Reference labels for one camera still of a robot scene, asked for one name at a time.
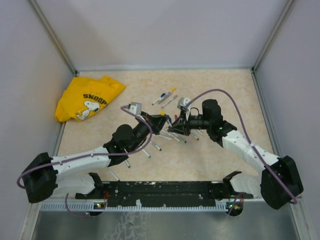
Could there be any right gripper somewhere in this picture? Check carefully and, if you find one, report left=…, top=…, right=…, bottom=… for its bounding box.
left=168, top=110, right=211, bottom=137

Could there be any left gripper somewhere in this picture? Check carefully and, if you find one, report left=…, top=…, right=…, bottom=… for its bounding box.
left=128, top=110, right=168, bottom=152

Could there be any light green capped pen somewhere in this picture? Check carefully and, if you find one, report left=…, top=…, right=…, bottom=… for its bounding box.
left=155, top=135, right=172, bottom=141

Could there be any black capped pen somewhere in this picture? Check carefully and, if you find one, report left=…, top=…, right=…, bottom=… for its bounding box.
left=108, top=169, right=120, bottom=182

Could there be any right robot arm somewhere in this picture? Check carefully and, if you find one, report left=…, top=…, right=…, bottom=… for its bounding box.
left=168, top=97, right=304, bottom=210

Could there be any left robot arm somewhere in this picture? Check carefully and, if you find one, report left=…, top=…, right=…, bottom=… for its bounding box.
left=17, top=112, right=170, bottom=204

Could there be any navy capped pen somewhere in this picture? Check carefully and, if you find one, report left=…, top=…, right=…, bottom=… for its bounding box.
left=152, top=92, right=166, bottom=105

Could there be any grey capped pen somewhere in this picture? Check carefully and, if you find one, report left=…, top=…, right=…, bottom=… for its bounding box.
left=161, top=94, right=178, bottom=109

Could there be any yellow Snoopy t-shirt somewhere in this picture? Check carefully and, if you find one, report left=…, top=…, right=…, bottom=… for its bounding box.
left=54, top=76, right=126, bottom=123

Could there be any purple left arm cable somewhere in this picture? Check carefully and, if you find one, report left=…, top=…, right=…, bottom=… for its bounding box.
left=16, top=105, right=153, bottom=218

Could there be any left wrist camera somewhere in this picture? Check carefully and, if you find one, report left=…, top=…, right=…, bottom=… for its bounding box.
left=128, top=102, right=142, bottom=116

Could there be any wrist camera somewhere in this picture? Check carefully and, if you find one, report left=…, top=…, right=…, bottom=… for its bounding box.
left=177, top=97, right=191, bottom=112
left=128, top=102, right=142, bottom=116

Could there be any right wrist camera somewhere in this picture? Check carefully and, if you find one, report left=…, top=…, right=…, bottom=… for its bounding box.
left=177, top=97, right=191, bottom=112

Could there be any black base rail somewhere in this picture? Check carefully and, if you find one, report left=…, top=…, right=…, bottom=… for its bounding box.
left=75, top=181, right=237, bottom=208

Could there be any aluminium frame rail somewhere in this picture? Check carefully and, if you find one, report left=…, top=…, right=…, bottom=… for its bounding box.
left=32, top=181, right=303, bottom=201

